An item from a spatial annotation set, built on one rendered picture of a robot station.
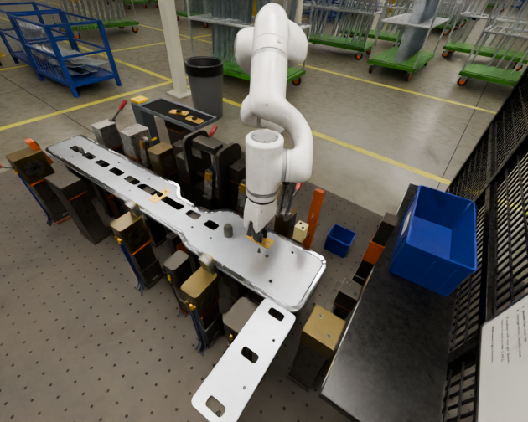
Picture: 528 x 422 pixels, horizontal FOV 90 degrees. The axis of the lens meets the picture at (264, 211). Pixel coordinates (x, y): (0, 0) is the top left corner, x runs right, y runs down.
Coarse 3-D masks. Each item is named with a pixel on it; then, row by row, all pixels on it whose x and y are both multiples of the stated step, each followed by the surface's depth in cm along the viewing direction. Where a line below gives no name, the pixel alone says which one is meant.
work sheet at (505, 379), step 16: (512, 304) 48; (496, 320) 50; (512, 320) 46; (480, 336) 53; (496, 336) 48; (512, 336) 44; (480, 352) 50; (496, 352) 46; (512, 352) 42; (480, 368) 48; (496, 368) 44; (512, 368) 40; (480, 384) 46; (496, 384) 42; (512, 384) 39; (480, 400) 44; (496, 400) 41; (512, 400) 38; (480, 416) 42; (496, 416) 39; (512, 416) 36
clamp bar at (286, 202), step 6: (282, 186) 83; (288, 186) 83; (294, 186) 82; (282, 192) 84; (288, 192) 84; (282, 198) 86; (288, 198) 84; (282, 204) 87; (288, 204) 85; (288, 210) 87
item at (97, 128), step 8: (104, 120) 134; (96, 128) 127; (104, 128) 129; (112, 128) 132; (96, 136) 132; (104, 136) 130; (112, 136) 134; (104, 144) 132; (112, 144) 136; (120, 144) 139; (120, 152) 142
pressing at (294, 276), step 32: (64, 160) 117; (96, 160) 118; (128, 160) 118; (128, 192) 103; (192, 224) 92; (224, 224) 92; (224, 256) 82; (256, 256) 83; (288, 256) 84; (320, 256) 84; (256, 288) 75; (288, 288) 75
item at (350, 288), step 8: (344, 280) 69; (352, 280) 69; (344, 288) 67; (352, 288) 67; (360, 288) 67; (336, 296) 69; (344, 296) 67; (352, 296) 65; (336, 304) 71; (344, 304) 68; (352, 304) 67; (336, 312) 73; (344, 312) 71
